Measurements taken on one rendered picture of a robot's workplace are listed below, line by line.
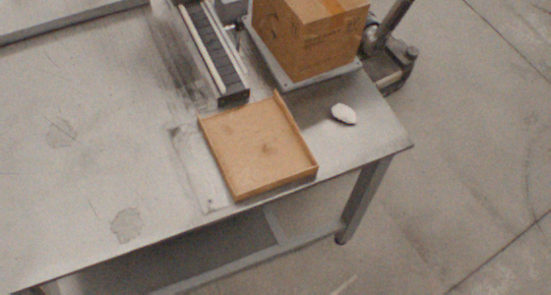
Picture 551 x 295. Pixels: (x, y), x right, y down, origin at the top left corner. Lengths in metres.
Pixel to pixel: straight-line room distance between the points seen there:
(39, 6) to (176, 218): 0.97
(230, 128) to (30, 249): 0.68
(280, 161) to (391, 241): 1.02
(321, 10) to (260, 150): 0.45
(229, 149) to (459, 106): 1.73
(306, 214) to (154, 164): 1.03
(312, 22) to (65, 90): 0.82
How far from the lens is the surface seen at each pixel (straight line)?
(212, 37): 1.79
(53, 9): 2.00
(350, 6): 1.60
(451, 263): 2.51
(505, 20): 3.72
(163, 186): 1.52
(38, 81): 1.84
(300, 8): 1.56
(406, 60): 2.71
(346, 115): 1.65
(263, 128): 1.62
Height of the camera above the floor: 2.16
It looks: 56 degrees down
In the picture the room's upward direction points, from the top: 10 degrees clockwise
